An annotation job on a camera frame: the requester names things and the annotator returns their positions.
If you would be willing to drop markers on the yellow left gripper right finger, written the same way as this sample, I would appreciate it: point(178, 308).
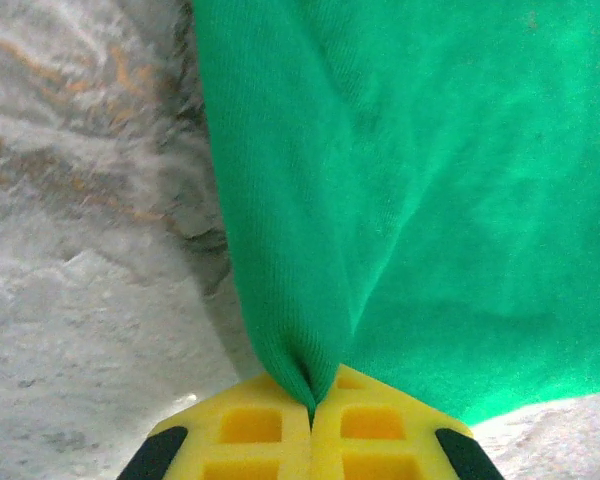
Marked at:
point(380, 450)

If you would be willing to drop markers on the green t-shirt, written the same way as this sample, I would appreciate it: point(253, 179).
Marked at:
point(405, 175)

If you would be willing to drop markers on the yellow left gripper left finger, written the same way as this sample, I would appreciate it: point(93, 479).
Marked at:
point(250, 450)

